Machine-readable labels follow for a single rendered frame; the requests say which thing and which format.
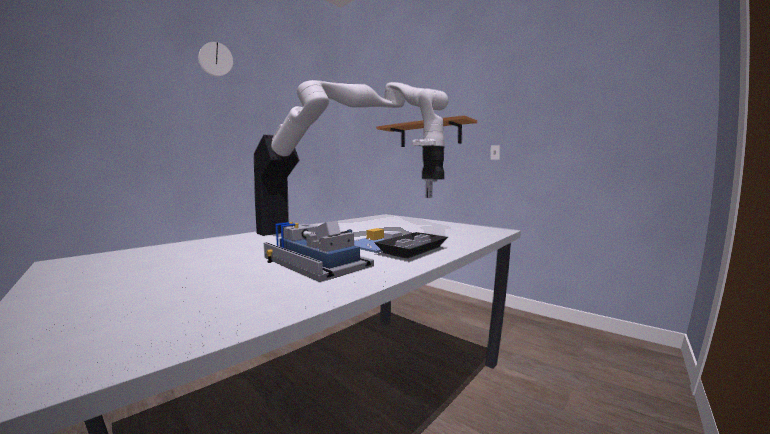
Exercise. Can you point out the yellow brass block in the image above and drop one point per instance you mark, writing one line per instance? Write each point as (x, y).
(375, 234)

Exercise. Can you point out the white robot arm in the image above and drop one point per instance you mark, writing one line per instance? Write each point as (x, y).
(314, 100)

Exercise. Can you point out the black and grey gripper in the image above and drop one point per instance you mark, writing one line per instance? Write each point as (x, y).
(433, 156)

